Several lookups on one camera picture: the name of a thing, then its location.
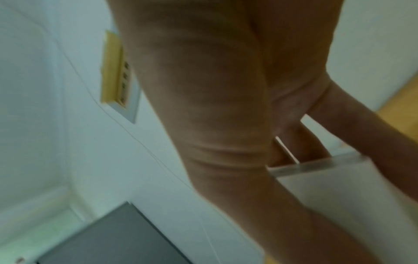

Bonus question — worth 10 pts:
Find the grey cabinet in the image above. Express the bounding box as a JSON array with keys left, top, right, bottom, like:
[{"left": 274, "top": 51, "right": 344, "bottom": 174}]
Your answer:
[{"left": 35, "top": 201, "right": 194, "bottom": 264}]

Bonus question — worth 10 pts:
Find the white box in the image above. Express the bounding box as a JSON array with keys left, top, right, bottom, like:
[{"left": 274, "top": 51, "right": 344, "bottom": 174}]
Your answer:
[{"left": 267, "top": 137, "right": 418, "bottom": 264}]

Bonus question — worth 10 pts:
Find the person's right hand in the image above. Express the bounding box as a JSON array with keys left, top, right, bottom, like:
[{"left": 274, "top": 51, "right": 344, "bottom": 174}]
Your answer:
[{"left": 107, "top": 0, "right": 418, "bottom": 264}]

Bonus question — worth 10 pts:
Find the yellow framed wall socket panel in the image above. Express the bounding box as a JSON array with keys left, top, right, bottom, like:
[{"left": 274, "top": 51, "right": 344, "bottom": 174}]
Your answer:
[{"left": 99, "top": 29, "right": 142, "bottom": 125}]

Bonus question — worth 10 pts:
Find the yellow wooden board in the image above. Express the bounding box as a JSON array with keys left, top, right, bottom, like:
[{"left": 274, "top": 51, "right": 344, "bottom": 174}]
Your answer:
[{"left": 375, "top": 74, "right": 418, "bottom": 145}]

